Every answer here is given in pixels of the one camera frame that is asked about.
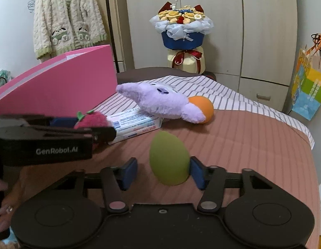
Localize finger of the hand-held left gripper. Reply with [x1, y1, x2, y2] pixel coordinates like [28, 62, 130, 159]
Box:
[33, 124, 117, 145]
[0, 113, 78, 128]

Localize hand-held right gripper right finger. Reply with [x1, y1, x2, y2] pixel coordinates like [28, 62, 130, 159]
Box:
[190, 156, 276, 212]

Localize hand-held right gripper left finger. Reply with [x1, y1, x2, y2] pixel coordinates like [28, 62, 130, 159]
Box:
[50, 157, 139, 212]

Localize pink strawberry plush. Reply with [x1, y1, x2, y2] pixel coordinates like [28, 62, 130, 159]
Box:
[73, 110, 112, 151]

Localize green makeup sponge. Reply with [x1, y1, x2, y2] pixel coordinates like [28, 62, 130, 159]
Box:
[149, 131, 191, 187]

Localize pink cardboard box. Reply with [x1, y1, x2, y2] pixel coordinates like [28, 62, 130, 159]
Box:
[0, 44, 118, 119]

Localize person's left hand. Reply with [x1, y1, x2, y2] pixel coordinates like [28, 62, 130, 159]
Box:
[0, 178, 16, 233]

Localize white tissue packet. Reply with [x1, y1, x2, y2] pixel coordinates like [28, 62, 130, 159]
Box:
[104, 106, 165, 145]

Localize pink striped blanket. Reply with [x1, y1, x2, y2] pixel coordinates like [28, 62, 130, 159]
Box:
[10, 103, 321, 249]

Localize purple plush toy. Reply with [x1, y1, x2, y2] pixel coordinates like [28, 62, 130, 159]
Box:
[115, 81, 208, 124]

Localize orange ball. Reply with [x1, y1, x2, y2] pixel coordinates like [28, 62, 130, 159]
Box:
[188, 96, 215, 124]

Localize dark brown mattress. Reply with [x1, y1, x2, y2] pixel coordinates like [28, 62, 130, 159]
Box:
[116, 67, 218, 86]

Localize green patterned bag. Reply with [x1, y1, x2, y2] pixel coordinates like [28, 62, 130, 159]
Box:
[0, 68, 12, 90]

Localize striped bed sheet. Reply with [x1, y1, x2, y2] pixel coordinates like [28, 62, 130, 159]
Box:
[94, 74, 316, 150]

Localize cream fuzzy cardigan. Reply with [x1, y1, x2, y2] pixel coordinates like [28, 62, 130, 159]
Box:
[33, 0, 108, 60]

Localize black clothes rack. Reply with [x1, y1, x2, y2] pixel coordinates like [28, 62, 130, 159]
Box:
[103, 0, 120, 73]

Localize brown cardboard panel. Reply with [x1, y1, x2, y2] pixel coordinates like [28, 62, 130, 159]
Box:
[108, 0, 127, 73]

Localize flower bouquet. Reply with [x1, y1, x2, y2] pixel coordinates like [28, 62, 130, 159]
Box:
[149, 1, 214, 74]

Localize colourful gift bag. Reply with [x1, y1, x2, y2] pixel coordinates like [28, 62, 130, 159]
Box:
[290, 33, 321, 121]

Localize beige wooden wardrobe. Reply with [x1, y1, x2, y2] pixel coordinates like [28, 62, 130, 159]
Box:
[124, 0, 298, 112]

